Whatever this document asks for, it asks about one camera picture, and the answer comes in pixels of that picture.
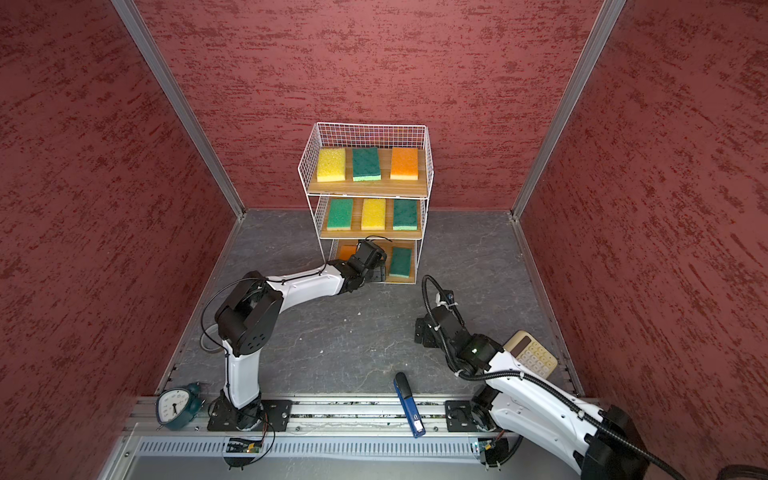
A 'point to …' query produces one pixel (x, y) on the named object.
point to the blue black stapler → (403, 386)
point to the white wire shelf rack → (362, 135)
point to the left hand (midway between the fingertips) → (373, 272)
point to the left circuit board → (243, 446)
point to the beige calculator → (531, 354)
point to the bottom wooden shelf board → (411, 244)
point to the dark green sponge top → (400, 264)
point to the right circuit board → (493, 449)
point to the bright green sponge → (339, 214)
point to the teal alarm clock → (177, 407)
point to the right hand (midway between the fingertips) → (428, 331)
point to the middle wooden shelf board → (358, 233)
